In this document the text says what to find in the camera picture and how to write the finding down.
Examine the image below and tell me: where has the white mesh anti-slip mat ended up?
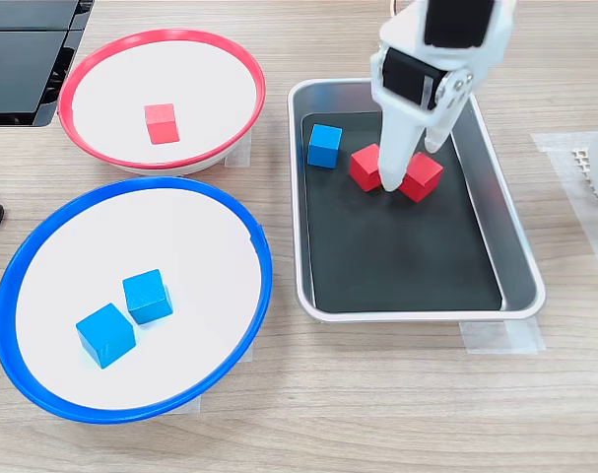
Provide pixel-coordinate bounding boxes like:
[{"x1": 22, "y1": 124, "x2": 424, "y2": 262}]
[{"x1": 568, "y1": 146, "x2": 598, "y2": 224}]

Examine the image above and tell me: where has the red wooden cube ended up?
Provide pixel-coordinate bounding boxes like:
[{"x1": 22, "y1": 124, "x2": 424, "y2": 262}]
[
  {"x1": 398, "y1": 151, "x2": 445, "y2": 204},
  {"x1": 348, "y1": 143, "x2": 386, "y2": 192},
  {"x1": 144, "y1": 102, "x2": 180, "y2": 146}
]

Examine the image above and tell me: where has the blue rimmed white dish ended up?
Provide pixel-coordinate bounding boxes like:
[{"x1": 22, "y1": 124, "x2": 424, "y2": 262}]
[{"x1": 0, "y1": 175, "x2": 274, "y2": 425}]

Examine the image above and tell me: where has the silver metal tray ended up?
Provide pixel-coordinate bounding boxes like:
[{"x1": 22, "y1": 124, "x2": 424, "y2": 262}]
[{"x1": 287, "y1": 76, "x2": 548, "y2": 325}]

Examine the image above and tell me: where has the black flat panel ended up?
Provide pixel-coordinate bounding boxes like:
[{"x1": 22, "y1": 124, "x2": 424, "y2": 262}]
[
  {"x1": 0, "y1": 30, "x2": 83, "y2": 128},
  {"x1": 0, "y1": 0, "x2": 96, "y2": 32}
]

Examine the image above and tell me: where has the red rimmed white dish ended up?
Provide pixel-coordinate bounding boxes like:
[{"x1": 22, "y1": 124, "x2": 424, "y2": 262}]
[{"x1": 57, "y1": 28, "x2": 268, "y2": 177}]

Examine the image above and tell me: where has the blue wooden cube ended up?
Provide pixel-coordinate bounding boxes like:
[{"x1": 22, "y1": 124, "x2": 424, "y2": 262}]
[
  {"x1": 75, "y1": 302, "x2": 137, "y2": 370},
  {"x1": 306, "y1": 123, "x2": 344, "y2": 170},
  {"x1": 122, "y1": 268, "x2": 174, "y2": 325}
]

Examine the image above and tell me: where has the black tray liner mat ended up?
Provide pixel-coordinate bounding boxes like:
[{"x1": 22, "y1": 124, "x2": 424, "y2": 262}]
[{"x1": 300, "y1": 110, "x2": 505, "y2": 314}]

